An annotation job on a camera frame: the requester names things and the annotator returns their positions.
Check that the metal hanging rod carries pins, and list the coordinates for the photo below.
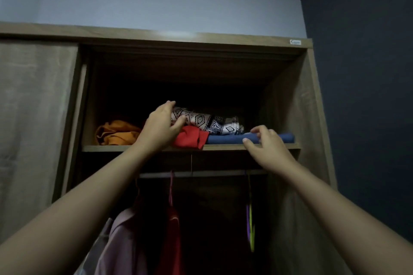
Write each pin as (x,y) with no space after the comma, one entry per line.
(209,173)

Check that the red hanging garment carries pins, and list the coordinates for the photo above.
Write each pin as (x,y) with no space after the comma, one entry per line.
(171,242)

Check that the person's left thumb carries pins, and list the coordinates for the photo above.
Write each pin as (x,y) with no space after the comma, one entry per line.
(180,121)

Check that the wooden sliding wardrobe door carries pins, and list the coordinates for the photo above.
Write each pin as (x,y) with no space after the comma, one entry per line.
(32,123)

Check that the orange crumpled garment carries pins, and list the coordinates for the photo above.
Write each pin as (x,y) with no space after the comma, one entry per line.
(117,134)

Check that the wooden wardrobe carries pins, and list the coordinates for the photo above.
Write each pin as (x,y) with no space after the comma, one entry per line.
(200,59)

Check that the red crumpled garment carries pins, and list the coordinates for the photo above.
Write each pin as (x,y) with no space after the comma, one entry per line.
(190,137)

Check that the blue garment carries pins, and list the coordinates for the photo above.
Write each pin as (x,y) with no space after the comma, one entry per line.
(226,139)

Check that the person's right forearm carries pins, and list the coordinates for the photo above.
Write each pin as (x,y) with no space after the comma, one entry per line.
(338,216)

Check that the person's right thumb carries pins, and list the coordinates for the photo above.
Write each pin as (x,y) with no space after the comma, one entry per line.
(250,144)

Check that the wooden wardrobe shelf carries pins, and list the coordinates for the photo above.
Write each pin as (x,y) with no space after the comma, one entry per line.
(129,148)

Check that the pink clothes hanger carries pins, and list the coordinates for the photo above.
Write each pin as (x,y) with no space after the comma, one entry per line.
(171,187)

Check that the grey hanging garment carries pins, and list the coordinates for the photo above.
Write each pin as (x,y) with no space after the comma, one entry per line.
(93,255)

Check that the person's left forearm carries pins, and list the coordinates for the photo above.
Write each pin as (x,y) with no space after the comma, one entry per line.
(80,207)

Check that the black white patterned garment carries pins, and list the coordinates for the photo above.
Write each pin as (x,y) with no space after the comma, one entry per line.
(206,121)

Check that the small white label sticker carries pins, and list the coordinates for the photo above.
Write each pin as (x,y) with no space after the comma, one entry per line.
(295,42)

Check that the person's right hand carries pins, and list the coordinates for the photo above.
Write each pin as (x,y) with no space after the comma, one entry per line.
(272,152)

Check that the person's left hand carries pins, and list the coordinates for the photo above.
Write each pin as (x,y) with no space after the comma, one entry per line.
(158,129)

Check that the yellow clothes hanger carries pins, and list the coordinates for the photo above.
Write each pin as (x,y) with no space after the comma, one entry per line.
(252,236)

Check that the pink hanging shirt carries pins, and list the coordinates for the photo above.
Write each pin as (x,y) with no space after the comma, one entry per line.
(124,242)

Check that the purple clothes hanger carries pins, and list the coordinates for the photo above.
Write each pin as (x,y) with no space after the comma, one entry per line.
(248,220)

